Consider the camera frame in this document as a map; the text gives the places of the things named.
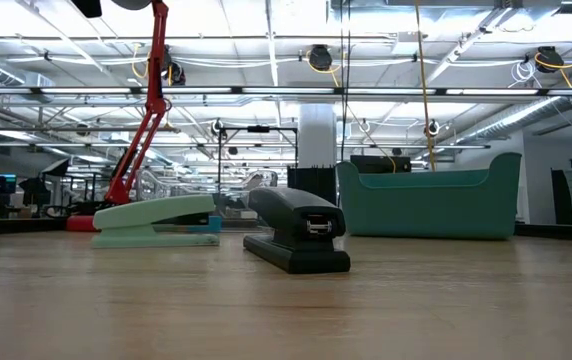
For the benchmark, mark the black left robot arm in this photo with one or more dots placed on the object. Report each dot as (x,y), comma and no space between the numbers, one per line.
(86,7)

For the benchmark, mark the red desk lamp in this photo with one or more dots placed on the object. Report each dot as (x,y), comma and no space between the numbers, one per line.
(156,75)

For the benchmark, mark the blue tape roll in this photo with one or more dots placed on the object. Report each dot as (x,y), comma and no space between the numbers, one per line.
(213,224)

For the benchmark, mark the clear plastic bin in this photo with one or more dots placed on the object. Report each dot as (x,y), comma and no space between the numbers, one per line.
(266,177)

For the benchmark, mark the black box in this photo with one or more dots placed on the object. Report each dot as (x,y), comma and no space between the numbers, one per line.
(316,182)
(381,164)

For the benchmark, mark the black upright panel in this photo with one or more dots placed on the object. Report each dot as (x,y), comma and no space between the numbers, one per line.
(561,197)

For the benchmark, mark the mint green stapler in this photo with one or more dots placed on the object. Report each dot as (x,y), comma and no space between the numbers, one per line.
(156,210)

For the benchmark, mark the black rig frame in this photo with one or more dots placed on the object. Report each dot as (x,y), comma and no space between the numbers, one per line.
(258,128)

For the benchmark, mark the black equipment on stand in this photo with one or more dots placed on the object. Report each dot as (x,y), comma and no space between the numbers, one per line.
(41,187)

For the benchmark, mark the teal plastic bin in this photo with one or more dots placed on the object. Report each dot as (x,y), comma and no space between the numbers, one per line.
(426,210)

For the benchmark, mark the white pillar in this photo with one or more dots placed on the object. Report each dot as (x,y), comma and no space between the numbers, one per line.
(316,135)

